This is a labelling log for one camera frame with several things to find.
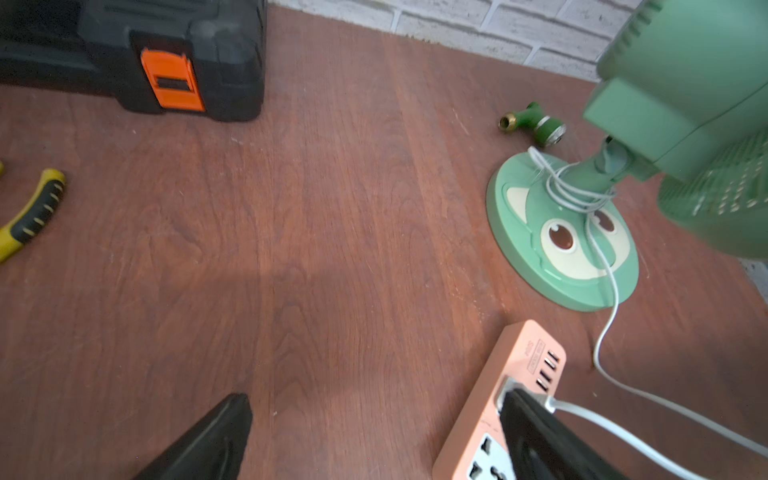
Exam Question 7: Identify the green brass hose connector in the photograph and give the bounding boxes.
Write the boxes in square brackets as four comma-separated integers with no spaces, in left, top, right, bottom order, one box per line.
[497,102,567,148]

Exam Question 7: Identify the black plastic tool case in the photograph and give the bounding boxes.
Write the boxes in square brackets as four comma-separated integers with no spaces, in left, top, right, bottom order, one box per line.
[1,0,268,122]

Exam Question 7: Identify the green desk fan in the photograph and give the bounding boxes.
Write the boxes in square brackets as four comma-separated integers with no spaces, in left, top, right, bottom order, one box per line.
[485,0,768,313]

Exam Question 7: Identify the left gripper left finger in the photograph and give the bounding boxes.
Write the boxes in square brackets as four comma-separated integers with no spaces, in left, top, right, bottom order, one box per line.
[136,393,253,480]

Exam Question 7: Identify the pink power strip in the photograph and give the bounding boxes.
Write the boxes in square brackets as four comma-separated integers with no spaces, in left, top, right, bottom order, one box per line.
[432,320,567,479]

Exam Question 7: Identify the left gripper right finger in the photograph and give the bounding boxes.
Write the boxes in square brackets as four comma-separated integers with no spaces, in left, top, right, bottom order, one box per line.
[500,388,625,480]

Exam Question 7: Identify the white fan power cord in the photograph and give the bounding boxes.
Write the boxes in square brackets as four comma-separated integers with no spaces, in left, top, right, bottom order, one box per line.
[495,146,768,480]

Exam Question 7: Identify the yellow handled pliers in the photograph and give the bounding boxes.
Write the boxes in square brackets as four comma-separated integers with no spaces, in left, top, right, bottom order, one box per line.
[1,168,66,262]

